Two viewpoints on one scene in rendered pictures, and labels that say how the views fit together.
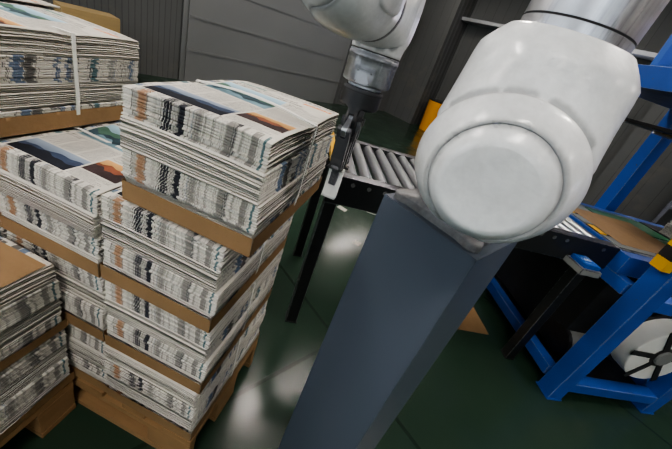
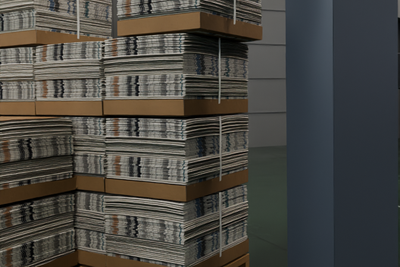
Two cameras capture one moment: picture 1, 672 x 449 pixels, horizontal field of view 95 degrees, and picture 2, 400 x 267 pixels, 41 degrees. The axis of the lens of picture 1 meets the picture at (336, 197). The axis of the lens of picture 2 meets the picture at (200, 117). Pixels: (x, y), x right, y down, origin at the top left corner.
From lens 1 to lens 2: 1.13 m
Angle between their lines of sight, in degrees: 33
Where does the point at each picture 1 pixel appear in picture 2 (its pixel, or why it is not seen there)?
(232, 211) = not seen: outside the picture
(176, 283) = (156, 82)
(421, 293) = (320, 0)
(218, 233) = (178, 21)
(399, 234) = not seen: outside the picture
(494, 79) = not seen: outside the picture
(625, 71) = not seen: outside the picture
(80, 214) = (91, 62)
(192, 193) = (159, 2)
